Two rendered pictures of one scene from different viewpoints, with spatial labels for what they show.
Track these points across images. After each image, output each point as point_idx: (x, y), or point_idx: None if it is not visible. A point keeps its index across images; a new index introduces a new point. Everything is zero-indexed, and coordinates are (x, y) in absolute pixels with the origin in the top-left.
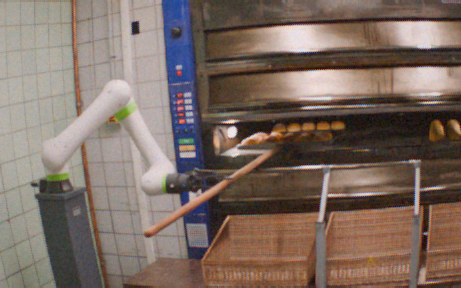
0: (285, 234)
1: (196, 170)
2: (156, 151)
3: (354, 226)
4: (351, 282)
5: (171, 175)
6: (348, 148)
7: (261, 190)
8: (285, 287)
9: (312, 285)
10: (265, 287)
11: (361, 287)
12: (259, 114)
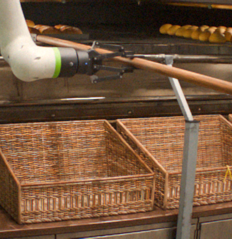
0: (61, 148)
1: (100, 43)
2: (23, 17)
3: (145, 137)
4: (203, 201)
5: (66, 49)
6: (129, 42)
7: (28, 90)
8: (126, 214)
9: (155, 209)
10: (100, 216)
11: (221, 206)
12: None
